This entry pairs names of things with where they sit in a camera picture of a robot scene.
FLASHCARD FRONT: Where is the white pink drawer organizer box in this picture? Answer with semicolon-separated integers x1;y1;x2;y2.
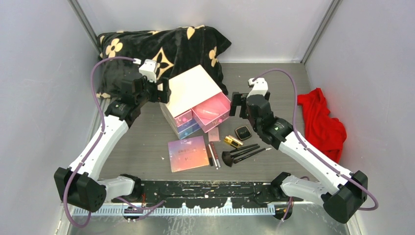
160;65;222;140

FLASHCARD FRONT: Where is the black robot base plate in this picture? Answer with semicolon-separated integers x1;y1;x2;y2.
124;180;289;209

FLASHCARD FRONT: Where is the black fan makeup brush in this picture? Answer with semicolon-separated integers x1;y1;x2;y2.
221;145;260;167

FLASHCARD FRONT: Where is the silver lip pencil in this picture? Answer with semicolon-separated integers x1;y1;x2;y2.
208;143;219;170

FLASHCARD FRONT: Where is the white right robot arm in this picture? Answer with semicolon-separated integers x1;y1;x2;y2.
230;92;369;224

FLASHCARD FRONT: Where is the black floral plush blanket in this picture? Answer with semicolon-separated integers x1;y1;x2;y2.
95;25;231;98

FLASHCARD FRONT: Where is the red cloth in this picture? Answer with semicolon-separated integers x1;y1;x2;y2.
297;88;347;163

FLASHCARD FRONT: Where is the black thin makeup brush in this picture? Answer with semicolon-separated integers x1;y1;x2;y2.
229;144;258;153

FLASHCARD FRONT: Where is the holographic eyeshadow palette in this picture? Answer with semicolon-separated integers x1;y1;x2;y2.
168;136;210;172

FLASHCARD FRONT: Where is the black mascara tube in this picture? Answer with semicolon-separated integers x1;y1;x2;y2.
206;144;214;166

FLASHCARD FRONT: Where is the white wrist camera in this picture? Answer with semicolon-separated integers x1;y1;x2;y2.
138;59;157;83
247;77;268;97

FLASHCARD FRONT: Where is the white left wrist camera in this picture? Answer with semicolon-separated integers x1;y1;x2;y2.
138;59;157;83

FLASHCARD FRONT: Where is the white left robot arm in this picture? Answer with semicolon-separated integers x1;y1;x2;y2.
54;72;171;212

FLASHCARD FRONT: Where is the black square compact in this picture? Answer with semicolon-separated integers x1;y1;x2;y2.
235;125;252;141

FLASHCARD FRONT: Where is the black long makeup brush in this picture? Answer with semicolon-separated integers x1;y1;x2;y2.
233;148;266;164

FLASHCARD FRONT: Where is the small pink card packet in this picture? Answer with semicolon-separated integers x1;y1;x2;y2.
208;127;220;142

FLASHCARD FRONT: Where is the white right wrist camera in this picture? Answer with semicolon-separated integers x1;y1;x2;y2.
247;77;268;97

